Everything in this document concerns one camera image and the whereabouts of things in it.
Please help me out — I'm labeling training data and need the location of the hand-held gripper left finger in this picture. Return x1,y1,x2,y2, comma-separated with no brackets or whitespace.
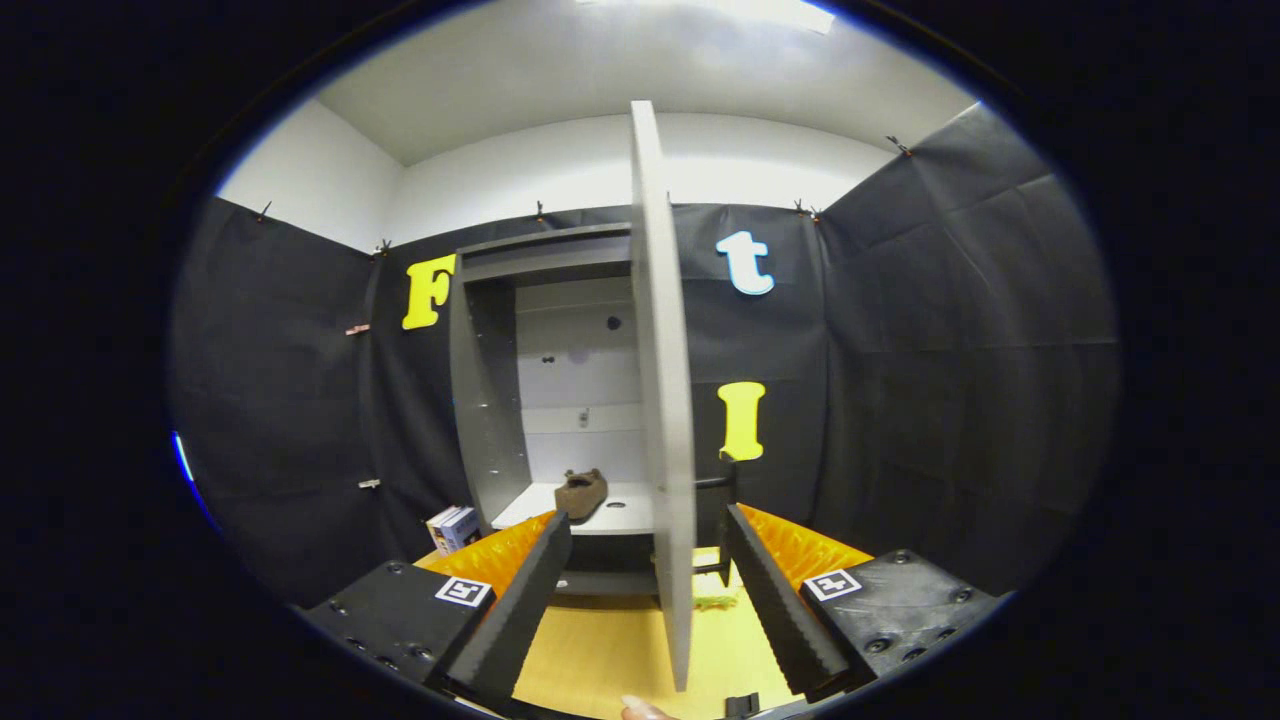
300,510,574,706

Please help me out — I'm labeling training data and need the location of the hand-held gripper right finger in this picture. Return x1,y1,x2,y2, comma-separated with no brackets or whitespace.
722,503,1006,703

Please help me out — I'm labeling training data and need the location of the brown fuzzy shoe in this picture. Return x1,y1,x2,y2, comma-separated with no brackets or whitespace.
554,467,610,524

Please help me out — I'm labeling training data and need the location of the black door handle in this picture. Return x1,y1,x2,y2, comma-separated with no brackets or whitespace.
693,462,741,589

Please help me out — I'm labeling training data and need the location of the dark grey shoe cabinet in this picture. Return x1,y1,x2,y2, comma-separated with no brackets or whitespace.
448,222,661,601

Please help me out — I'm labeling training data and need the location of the blue book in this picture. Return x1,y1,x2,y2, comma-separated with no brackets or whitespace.
442,506,483,553

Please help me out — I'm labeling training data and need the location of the black backdrop cloth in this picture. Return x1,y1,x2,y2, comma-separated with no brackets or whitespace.
168,100,1121,611

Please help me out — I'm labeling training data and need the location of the computer monitor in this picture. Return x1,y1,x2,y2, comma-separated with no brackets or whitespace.
170,430,216,531

